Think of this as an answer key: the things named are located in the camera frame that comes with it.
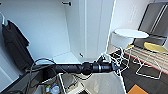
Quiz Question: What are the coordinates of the white wardrobe door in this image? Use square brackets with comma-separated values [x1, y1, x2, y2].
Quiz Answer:
[84, 0, 116, 58]

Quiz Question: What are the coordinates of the dark wardrobe fitting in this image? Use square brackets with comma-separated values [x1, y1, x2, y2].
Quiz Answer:
[78, 52, 85, 59]

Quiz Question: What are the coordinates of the yellow chair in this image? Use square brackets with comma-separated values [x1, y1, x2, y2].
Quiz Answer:
[134, 41, 168, 81]
[126, 44, 135, 50]

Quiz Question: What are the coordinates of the white wardrobe shelf bench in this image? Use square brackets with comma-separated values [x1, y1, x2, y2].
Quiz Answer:
[52, 51, 87, 94]

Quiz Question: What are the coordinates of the round white table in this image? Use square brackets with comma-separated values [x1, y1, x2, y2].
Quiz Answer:
[113, 28, 150, 52]

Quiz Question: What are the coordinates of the white bottle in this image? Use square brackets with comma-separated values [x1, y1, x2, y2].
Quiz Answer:
[49, 84, 61, 94]

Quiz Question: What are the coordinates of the yellow green small item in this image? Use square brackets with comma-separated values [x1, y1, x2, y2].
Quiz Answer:
[45, 85, 51, 93]

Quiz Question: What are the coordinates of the white wardrobe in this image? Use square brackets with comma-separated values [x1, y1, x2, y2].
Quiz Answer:
[0, 0, 116, 94]

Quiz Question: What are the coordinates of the black wardrobe hook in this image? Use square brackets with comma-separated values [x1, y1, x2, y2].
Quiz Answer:
[61, 1, 72, 7]

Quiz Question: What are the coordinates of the black garment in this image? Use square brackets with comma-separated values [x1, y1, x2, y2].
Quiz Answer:
[1, 19, 35, 72]

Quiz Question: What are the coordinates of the pale wire frame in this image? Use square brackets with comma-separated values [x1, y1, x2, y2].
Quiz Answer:
[59, 72, 85, 92]

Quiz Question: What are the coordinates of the pale wall print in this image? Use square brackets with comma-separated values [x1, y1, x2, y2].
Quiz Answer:
[128, 3, 140, 25]

